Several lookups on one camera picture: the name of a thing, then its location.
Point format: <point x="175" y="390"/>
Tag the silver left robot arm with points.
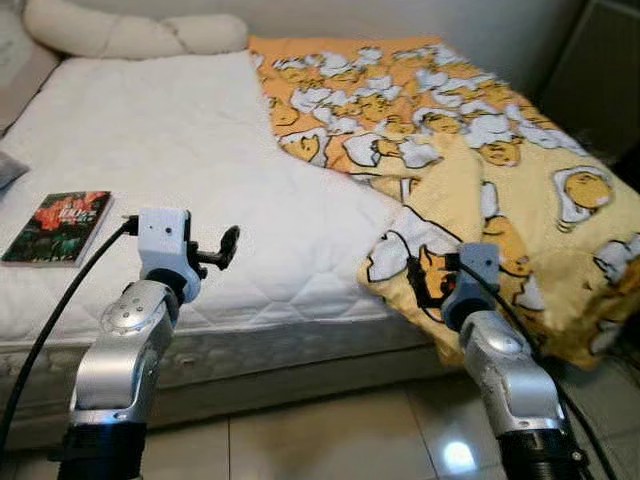
<point x="125" y="355"/>

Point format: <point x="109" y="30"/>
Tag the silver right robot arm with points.
<point x="510" y="385"/>

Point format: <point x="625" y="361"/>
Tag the white quilted mattress pad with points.
<point x="200" y="170"/>

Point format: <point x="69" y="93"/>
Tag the grey patterned mattress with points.
<point x="250" y="355"/>

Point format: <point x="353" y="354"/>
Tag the orange yellow cartoon blanket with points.
<point x="480" y="150"/>

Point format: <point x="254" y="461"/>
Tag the dark red covered book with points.
<point x="58" y="228"/>

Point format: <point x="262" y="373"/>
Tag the beige braided cushion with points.
<point x="130" y="30"/>

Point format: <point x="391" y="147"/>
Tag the dark cabinet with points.
<point x="595" y="80"/>

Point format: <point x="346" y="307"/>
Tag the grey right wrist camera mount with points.
<point x="478" y="272"/>

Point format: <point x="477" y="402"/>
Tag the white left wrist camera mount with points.
<point x="165" y="245"/>

